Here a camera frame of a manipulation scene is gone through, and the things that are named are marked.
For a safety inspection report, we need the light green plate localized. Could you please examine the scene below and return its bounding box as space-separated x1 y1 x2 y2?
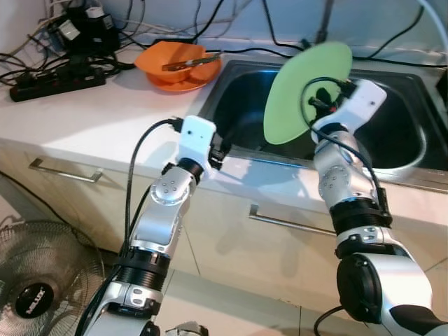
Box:
264 41 353 146

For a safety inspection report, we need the stainless steel sink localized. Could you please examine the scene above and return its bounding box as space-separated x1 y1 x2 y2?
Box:
198 59 448 191

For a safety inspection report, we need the orange bowl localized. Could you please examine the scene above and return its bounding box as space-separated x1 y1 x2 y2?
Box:
134 41 223 93

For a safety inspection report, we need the black charger box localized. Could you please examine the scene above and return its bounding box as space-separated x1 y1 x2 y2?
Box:
59 6 120 57

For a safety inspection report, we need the black power strip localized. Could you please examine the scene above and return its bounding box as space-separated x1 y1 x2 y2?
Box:
8 66 107 104

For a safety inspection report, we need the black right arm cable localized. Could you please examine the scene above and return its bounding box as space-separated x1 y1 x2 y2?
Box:
300 76 389 211

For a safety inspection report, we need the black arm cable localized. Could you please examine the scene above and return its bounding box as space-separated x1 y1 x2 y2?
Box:
122 118 184 253
300 76 389 211

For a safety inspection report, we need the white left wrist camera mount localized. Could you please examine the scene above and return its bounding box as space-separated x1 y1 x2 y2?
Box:
177 115 218 170

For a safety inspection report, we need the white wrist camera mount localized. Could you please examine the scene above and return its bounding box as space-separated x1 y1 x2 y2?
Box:
311 79 388 135
177 115 218 170

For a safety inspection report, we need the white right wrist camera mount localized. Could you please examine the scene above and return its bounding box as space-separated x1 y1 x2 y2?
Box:
311 79 388 135

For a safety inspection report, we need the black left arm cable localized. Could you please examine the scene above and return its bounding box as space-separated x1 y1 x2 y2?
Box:
122 118 184 253

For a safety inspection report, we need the black wall cable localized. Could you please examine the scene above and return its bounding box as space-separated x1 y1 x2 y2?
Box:
262 0 305 51
365 6 426 59

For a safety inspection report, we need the floor fan with wire grille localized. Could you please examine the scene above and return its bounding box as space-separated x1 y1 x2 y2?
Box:
0 220 106 336

